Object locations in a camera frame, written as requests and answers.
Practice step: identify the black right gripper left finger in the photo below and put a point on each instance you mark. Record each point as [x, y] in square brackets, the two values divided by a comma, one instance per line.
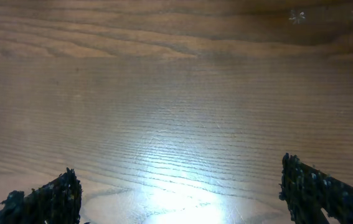
[58, 202]

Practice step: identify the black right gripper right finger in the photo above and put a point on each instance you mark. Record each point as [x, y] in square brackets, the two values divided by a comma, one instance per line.
[312, 196]

